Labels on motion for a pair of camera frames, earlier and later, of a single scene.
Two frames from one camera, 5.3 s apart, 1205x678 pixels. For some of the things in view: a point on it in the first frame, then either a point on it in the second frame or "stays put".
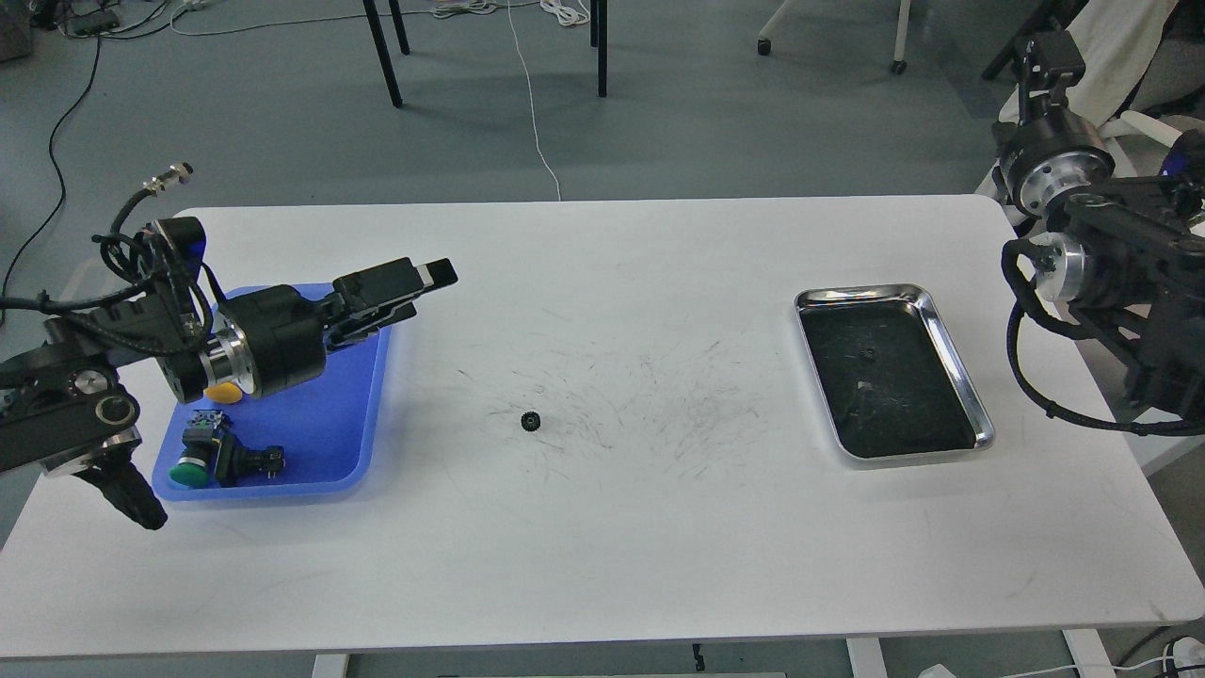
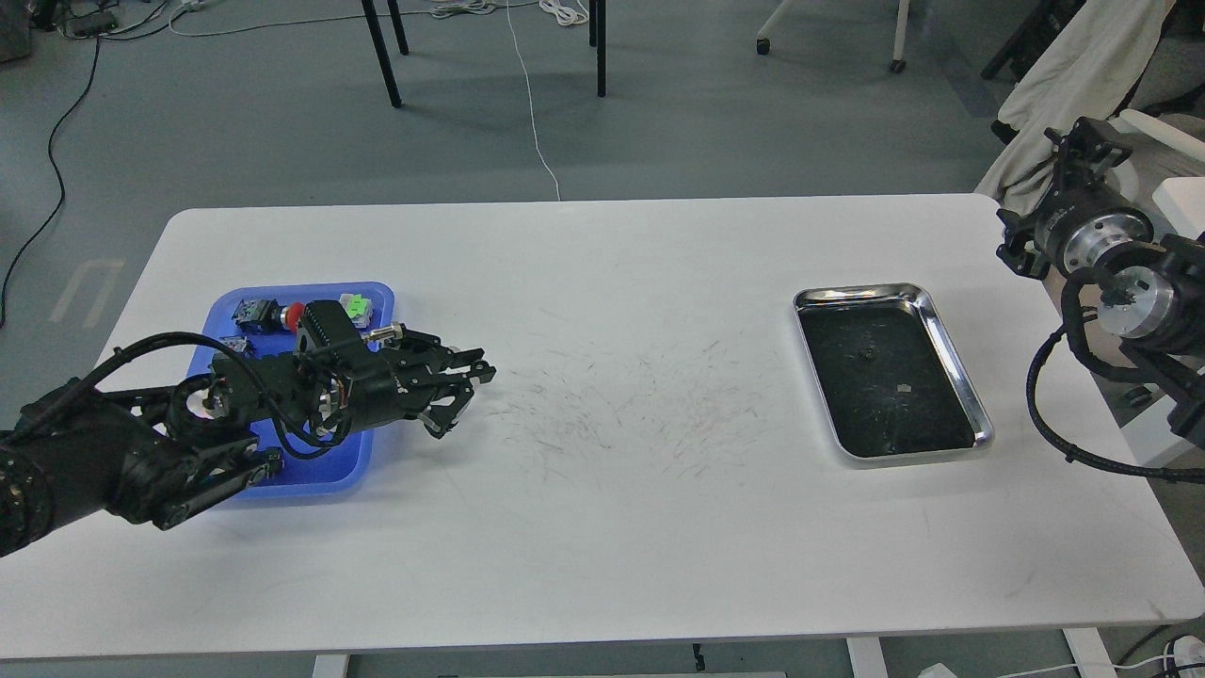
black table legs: [599, 20] stays put
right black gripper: [1044, 158] to [1080, 218]
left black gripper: [275, 338] to [388, 386]
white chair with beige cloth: [1119, 38] stays put
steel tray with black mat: [890, 380] stays put
